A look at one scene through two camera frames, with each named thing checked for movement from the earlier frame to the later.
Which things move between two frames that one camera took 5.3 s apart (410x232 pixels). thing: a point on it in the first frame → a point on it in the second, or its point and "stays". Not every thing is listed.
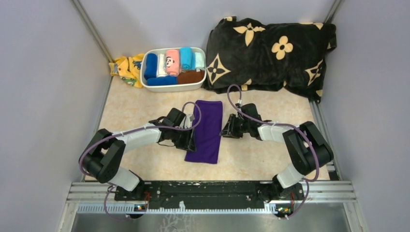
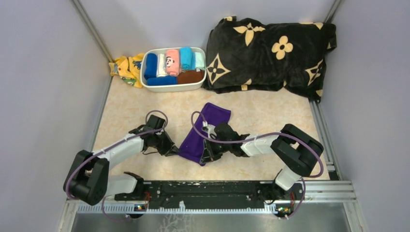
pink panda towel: [172, 62] stays
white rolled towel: [162, 70] stays
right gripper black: [229, 131] → [209, 154]
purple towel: [207, 134] stays
